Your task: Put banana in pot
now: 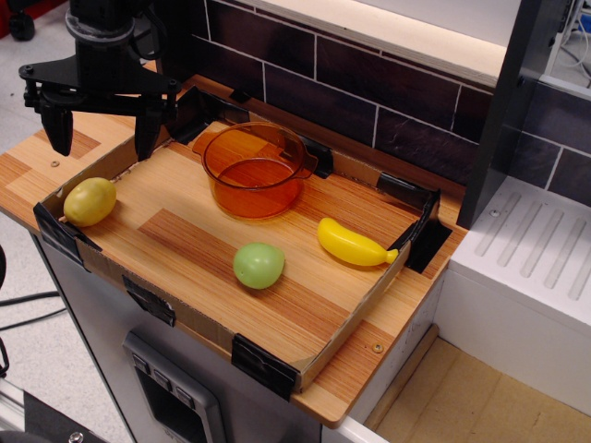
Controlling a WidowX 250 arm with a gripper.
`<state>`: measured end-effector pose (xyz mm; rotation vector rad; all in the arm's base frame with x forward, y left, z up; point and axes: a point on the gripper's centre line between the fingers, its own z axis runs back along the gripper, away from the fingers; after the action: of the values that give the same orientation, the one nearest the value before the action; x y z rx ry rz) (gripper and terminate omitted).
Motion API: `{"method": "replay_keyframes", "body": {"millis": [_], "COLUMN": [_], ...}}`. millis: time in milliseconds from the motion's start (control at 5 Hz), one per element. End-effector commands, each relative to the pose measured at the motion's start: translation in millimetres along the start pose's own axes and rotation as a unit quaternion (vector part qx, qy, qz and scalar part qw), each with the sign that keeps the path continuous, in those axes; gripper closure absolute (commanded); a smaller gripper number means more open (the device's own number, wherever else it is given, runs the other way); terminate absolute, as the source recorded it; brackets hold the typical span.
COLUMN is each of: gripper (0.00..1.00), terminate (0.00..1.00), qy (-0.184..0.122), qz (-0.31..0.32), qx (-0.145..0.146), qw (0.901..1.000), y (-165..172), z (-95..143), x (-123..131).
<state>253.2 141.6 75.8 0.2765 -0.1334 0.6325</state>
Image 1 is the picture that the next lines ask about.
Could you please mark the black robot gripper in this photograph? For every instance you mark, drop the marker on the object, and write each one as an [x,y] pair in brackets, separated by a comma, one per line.
[101,77]

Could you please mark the yellow plastic banana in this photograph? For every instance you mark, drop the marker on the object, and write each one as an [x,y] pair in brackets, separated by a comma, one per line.
[352,247]

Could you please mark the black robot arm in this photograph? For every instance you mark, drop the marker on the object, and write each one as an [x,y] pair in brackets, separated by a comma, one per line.
[111,15]

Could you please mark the cardboard fence with black tape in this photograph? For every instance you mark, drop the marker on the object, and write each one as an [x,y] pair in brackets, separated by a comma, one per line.
[323,329]

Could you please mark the orange transparent plastic pot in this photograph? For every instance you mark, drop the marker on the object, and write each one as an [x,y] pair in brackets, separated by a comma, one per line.
[256,170]

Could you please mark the yellow plastic potato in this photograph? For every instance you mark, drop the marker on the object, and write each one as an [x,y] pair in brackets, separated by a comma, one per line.
[90,202]

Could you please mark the black chair caster wheel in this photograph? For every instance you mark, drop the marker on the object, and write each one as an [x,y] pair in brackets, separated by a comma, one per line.
[21,27]

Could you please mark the green plastic apple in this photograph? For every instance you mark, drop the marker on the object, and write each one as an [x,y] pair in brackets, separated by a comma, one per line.
[258,265]

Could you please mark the white sink drainboard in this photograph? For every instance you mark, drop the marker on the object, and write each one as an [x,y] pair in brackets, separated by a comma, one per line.
[532,247]

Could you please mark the black vertical post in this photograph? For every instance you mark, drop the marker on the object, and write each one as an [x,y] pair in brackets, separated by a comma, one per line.
[535,29]

